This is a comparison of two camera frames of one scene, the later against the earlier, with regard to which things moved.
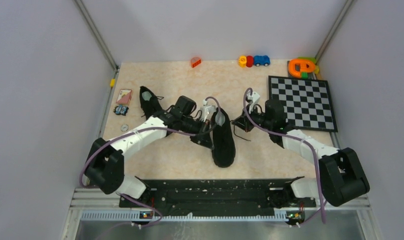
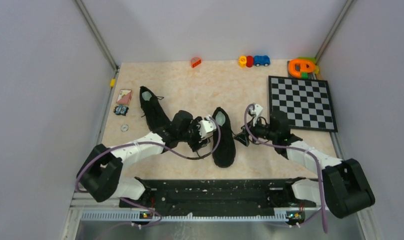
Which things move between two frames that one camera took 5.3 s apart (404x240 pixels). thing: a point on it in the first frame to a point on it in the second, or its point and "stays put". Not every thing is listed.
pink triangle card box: x=124 y=96 stays put
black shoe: x=224 y=149 stays put
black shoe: x=150 y=102 stays put
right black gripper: x=243 y=122 to x=243 y=138
